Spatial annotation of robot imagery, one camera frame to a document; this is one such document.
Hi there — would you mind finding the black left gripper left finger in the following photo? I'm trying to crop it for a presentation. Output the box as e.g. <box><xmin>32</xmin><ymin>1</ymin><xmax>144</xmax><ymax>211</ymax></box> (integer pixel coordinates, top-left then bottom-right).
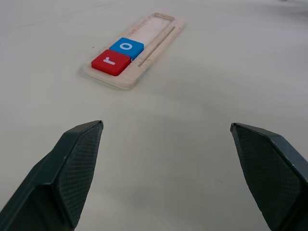
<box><xmin>0</xmin><ymin>120</ymin><xmax>104</xmax><ymax>231</ymax></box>

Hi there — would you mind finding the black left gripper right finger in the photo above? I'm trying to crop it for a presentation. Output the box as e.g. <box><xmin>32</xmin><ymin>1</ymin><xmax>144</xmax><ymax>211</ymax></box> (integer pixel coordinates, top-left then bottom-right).
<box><xmin>230</xmin><ymin>122</ymin><xmax>308</xmax><ymax>231</ymax></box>

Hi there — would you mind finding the red letter tile r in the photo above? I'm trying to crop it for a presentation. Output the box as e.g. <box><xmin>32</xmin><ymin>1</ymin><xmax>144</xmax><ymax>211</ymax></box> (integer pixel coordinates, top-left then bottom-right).
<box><xmin>90</xmin><ymin>49</ymin><xmax>132</xmax><ymax>77</ymax></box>

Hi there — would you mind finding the blue letter tile o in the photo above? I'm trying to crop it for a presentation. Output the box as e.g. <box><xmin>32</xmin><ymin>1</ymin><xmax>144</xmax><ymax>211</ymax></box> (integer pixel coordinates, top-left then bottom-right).
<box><xmin>109</xmin><ymin>37</ymin><xmax>145</xmax><ymax>61</ymax></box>

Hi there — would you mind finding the wooden letter tray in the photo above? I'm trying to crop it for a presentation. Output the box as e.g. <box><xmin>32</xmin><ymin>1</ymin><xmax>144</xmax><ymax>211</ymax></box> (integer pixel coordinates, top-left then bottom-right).
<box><xmin>82</xmin><ymin>12</ymin><xmax>186</xmax><ymax>91</ymax></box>

